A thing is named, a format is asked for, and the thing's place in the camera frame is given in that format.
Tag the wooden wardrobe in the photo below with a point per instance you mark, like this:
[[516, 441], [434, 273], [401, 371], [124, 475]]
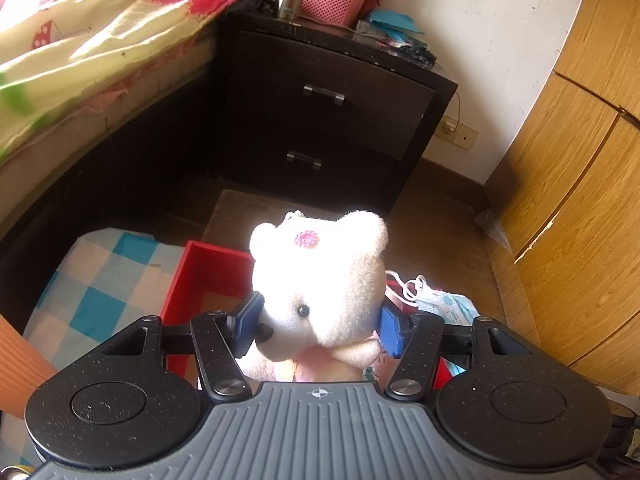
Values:
[[575, 185]]

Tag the dark wooden bed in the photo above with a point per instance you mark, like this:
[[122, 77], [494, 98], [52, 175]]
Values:
[[125, 160]]

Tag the teal paper sheet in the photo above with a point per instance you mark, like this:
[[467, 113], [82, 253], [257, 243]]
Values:
[[392, 20]]

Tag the dark wooden nightstand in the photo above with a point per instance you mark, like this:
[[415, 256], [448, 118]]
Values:
[[330, 110]]

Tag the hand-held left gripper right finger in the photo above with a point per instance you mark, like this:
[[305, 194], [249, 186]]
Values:
[[392, 332]]

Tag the bed with floral quilt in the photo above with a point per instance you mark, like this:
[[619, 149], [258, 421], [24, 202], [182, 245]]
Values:
[[100, 35]]

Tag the orange plastic stool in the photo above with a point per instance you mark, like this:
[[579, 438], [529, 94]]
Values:
[[25, 365]]

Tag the dark clutter pile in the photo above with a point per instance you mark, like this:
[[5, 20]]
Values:
[[412, 52]]

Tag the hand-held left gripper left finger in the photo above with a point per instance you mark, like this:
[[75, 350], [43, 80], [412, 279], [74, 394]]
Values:
[[247, 325]]

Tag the red cardboard box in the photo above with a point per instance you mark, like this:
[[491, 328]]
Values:
[[205, 275]]

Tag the blue checkered cushion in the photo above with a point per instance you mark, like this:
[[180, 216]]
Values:
[[100, 285]]

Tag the white teddy bear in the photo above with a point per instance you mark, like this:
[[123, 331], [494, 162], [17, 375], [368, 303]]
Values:
[[325, 280]]

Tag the blue face mask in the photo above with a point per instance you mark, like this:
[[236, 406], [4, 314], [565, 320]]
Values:
[[445, 305]]

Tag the beige wall outlet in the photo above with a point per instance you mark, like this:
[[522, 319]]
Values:
[[457, 134]]

